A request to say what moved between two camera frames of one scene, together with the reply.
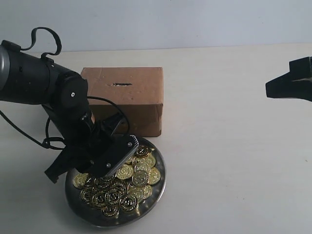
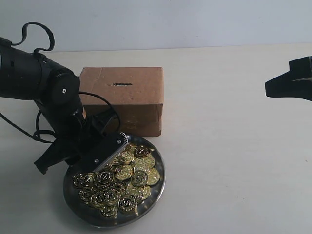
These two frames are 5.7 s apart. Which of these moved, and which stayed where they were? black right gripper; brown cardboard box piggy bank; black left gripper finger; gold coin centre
Moved: black left gripper finger
Stayed: black right gripper; brown cardboard box piggy bank; gold coin centre
